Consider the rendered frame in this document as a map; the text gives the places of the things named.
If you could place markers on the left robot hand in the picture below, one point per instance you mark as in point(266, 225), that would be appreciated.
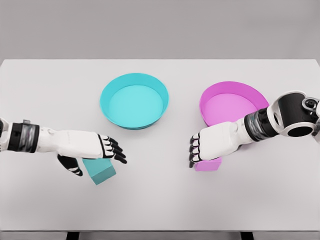
point(80, 145)

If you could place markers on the pink block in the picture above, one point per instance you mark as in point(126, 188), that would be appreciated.
point(208, 165)

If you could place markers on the cyan plate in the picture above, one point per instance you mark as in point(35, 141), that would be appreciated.
point(134, 101)

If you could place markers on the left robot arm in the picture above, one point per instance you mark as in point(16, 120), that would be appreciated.
point(27, 138)

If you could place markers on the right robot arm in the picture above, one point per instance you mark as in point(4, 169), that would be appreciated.
point(280, 117)

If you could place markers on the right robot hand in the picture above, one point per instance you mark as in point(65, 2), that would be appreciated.
point(215, 142)

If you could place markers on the cyan block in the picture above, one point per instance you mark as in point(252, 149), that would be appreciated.
point(100, 171)

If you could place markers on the pink plate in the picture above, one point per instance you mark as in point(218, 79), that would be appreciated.
point(230, 105)

